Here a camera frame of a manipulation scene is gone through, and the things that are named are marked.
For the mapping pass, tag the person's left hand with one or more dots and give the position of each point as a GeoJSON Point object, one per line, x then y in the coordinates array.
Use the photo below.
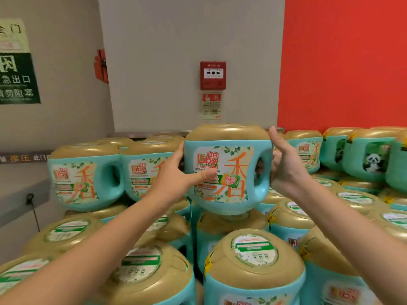
{"type": "Point", "coordinates": [170, 181]}

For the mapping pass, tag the pile of teal detergent tubs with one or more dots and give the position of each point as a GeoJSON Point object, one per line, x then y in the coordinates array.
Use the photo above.
{"type": "Point", "coordinates": [254, 266]}

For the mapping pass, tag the dark door label strip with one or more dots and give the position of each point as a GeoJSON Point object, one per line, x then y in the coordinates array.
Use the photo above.
{"type": "Point", "coordinates": [22, 158]}

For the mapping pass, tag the green emergency exit sign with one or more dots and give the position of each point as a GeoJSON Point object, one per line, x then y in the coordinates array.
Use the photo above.
{"type": "Point", "coordinates": [16, 69]}

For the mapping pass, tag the teal detergent tub gold lid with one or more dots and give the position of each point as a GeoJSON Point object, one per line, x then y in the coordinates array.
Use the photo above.
{"type": "Point", "coordinates": [227, 174]}

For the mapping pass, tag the panda print teal detergent tub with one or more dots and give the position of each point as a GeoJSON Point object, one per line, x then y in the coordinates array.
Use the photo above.
{"type": "Point", "coordinates": [370, 155]}
{"type": "Point", "coordinates": [332, 149]}
{"type": "Point", "coordinates": [397, 165]}

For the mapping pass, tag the metal wall ledge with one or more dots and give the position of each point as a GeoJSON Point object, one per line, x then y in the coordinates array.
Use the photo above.
{"type": "Point", "coordinates": [152, 134]}

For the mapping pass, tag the fire alarm instruction sticker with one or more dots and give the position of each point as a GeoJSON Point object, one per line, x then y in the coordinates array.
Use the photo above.
{"type": "Point", "coordinates": [211, 106]}

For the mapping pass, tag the person's left forearm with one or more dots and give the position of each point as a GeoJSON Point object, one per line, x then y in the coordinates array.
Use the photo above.
{"type": "Point", "coordinates": [85, 255]}

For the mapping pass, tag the red fire alarm call point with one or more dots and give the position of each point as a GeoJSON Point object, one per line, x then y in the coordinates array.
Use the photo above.
{"type": "Point", "coordinates": [213, 75]}

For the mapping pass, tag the person's right hand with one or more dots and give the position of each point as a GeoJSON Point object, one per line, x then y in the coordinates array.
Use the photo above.
{"type": "Point", "coordinates": [287, 169]}

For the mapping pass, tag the red wall-mounted alarm box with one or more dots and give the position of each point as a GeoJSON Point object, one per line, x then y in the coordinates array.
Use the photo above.
{"type": "Point", "coordinates": [101, 66]}

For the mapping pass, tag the person's right forearm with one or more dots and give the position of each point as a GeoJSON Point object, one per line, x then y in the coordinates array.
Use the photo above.
{"type": "Point", "coordinates": [353, 238]}

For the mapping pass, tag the person's right thumb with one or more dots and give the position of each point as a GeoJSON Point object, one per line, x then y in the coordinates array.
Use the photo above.
{"type": "Point", "coordinates": [277, 139]}

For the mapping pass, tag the person's left thumb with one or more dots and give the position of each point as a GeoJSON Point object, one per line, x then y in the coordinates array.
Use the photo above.
{"type": "Point", "coordinates": [200, 178]}

